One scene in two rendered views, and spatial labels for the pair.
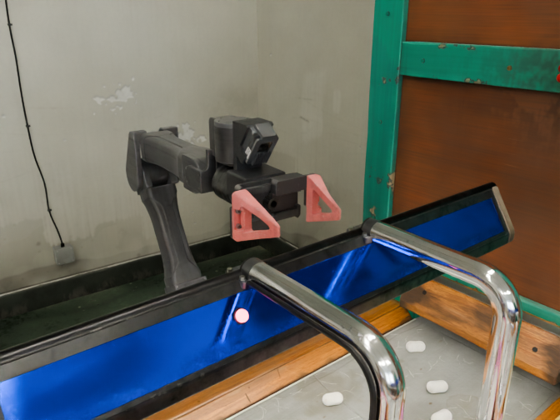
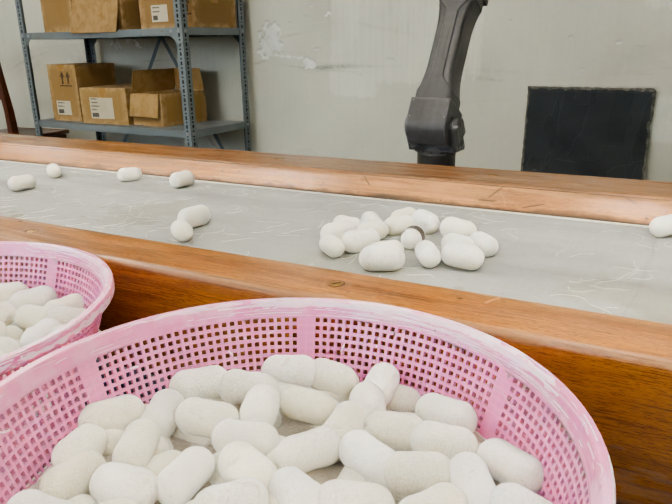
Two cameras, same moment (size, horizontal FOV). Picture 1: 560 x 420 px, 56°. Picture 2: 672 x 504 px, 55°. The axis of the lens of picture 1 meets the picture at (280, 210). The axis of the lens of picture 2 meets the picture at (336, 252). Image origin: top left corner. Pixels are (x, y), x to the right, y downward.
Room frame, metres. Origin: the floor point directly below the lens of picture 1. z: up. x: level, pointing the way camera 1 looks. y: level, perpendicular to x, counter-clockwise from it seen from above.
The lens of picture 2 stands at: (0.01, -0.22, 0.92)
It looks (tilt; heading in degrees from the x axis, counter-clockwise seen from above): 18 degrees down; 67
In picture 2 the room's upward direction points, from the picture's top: 1 degrees counter-clockwise
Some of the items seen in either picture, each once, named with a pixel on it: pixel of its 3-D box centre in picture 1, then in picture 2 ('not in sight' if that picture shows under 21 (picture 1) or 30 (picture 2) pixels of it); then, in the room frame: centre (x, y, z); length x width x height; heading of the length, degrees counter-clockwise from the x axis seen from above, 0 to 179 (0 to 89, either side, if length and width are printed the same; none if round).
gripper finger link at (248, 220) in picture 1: (267, 217); not in sight; (0.63, 0.02, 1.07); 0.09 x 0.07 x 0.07; 36
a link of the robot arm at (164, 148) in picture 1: (178, 172); not in sight; (0.92, 0.18, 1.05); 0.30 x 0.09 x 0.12; 36
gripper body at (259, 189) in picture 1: (258, 197); not in sight; (0.71, 0.03, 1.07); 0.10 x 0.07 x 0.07; 126
